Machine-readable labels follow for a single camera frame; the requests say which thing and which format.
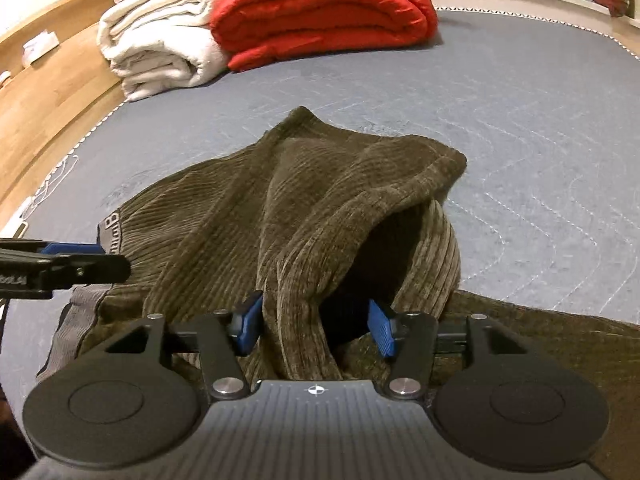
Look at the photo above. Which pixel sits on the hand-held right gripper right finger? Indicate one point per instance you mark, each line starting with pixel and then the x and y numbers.
pixel 380 331

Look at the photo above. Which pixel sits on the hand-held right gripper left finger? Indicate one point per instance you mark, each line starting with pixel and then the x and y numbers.
pixel 249 322

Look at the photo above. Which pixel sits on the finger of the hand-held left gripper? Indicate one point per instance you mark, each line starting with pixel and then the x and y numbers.
pixel 100 269
pixel 75 249

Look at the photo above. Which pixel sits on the white tissue pack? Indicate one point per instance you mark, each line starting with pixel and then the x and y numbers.
pixel 39 47

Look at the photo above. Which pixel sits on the grey quilted bed mattress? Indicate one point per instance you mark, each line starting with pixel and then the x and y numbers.
pixel 500 160

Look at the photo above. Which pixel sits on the folded white blanket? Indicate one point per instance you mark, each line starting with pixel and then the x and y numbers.
pixel 155 45

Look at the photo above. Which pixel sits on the folded red quilt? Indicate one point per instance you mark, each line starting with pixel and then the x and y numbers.
pixel 325 15

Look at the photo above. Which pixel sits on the wooden bed frame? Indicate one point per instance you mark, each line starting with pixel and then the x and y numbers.
pixel 50 90

